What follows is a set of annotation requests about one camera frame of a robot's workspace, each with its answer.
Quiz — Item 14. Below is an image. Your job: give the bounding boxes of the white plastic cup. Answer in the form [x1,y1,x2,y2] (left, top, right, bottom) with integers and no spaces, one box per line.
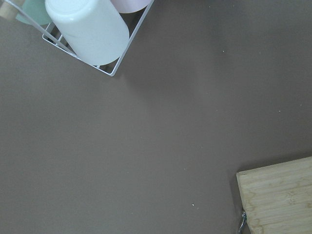
[45,0,129,65]

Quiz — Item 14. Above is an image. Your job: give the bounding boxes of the pink plastic cup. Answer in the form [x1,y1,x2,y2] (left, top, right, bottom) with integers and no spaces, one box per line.
[111,0,151,14]

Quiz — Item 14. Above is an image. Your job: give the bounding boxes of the metal hook on board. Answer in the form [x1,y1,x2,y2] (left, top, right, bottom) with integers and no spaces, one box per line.
[237,211,247,234]

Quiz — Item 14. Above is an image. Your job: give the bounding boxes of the bamboo cutting board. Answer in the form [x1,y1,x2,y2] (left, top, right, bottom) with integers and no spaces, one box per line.
[236,157,312,234]

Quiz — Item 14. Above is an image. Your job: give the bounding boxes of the green plastic cup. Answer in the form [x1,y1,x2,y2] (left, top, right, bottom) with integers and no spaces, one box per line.
[22,0,52,25]

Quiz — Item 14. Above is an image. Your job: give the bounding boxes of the white wire cup rack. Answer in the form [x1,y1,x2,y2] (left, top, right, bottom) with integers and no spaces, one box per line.
[0,0,154,77]

